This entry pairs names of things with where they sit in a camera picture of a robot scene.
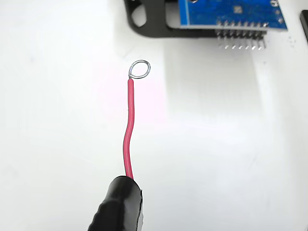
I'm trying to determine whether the red wire with metal loop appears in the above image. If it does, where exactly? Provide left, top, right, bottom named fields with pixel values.
left=122, top=59, right=152, bottom=180

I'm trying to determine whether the blue printed circuit board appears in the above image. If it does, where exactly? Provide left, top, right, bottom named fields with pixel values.
left=178, top=0, right=288, bottom=51

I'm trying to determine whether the small black plastic block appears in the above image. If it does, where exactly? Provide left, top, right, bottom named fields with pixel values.
left=299, top=9, right=308, bottom=47

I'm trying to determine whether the black 3D-printed bracket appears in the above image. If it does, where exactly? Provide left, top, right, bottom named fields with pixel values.
left=124, top=0, right=268, bottom=39

